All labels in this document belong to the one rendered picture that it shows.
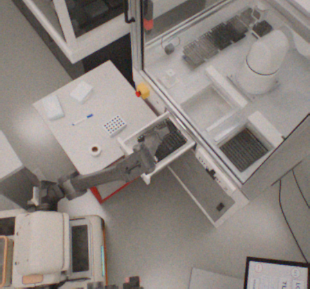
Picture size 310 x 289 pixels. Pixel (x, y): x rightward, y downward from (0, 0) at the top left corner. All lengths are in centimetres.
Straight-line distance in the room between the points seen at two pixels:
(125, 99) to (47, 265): 120
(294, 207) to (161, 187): 105
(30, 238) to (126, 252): 141
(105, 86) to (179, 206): 111
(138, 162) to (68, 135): 97
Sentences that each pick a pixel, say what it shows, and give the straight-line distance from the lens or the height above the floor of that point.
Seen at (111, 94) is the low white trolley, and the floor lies 76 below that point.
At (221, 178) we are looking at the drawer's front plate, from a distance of 180.
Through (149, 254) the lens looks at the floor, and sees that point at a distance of 261.
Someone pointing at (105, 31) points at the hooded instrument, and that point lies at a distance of 225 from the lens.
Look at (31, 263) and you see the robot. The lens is 128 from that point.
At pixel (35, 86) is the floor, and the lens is 325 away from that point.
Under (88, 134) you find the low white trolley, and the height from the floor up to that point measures 76.
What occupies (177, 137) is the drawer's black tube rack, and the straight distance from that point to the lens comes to 187.
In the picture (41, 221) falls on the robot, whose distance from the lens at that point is 129.
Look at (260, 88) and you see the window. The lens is 118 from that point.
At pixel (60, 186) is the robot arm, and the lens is 143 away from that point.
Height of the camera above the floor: 260
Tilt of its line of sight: 65 degrees down
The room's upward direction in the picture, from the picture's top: 3 degrees clockwise
